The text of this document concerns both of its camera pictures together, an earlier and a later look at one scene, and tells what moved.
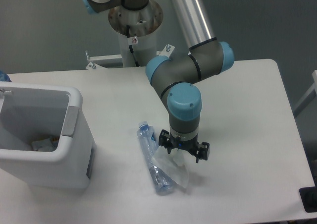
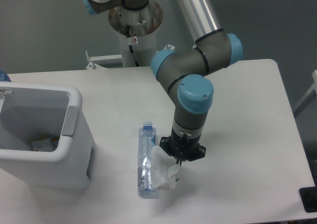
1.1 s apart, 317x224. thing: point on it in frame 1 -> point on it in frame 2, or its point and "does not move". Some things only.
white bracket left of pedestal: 92,65 does not move
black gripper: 191,145 -> 188,148
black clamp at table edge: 308,196 does not move
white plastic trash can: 29,111 does not move
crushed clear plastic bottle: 148,141 -> 147,139
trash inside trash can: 48,144 does not move
